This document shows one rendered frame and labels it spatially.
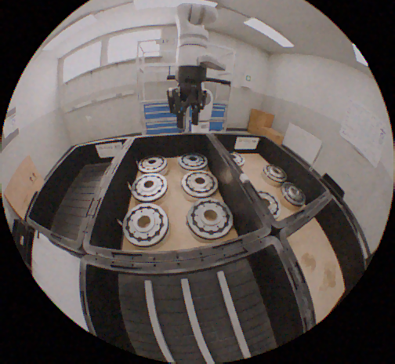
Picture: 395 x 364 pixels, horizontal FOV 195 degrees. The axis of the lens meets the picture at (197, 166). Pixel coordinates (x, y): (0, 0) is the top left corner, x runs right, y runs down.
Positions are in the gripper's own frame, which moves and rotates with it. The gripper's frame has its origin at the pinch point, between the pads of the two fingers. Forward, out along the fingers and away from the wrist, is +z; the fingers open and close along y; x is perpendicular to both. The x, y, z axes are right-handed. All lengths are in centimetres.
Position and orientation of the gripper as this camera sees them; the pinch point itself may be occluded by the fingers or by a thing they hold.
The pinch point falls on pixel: (188, 121)
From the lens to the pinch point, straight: 32.3
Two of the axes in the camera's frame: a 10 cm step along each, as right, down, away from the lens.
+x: 8.3, 3.7, -4.2
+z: -0.6, 8.0, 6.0
